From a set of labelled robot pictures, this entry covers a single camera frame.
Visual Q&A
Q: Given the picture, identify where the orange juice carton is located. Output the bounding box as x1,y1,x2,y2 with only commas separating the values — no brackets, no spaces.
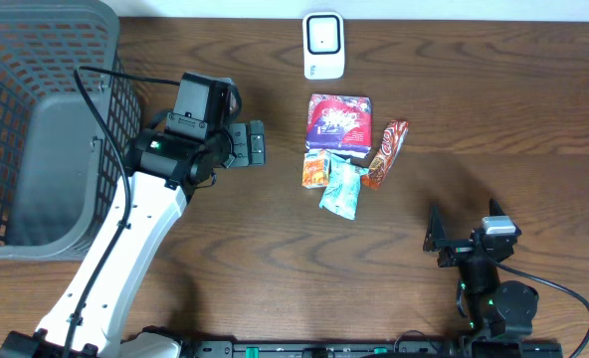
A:
301,149,331,189

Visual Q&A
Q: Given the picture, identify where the purple pink tissue pack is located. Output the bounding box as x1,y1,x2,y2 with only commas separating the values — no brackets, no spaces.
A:
305,93,372,158

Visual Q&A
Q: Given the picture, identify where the teal white snack packet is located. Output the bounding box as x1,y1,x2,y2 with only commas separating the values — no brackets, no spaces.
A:
319,153,368,220

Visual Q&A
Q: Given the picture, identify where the red chocolate bar wrapper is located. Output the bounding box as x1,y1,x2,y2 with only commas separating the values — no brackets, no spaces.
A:
361,120,409,190

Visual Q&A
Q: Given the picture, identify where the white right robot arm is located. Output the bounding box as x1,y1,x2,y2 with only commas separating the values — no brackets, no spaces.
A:
423,199,539,339

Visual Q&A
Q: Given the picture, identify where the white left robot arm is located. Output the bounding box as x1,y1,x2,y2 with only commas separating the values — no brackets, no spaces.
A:
0,120,266,357

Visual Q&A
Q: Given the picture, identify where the grey plastic basket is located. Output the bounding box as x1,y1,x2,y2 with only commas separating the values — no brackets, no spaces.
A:
0,1,141,261

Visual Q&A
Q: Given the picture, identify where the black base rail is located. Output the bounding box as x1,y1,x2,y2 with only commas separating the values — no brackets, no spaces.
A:
119,325,565,358

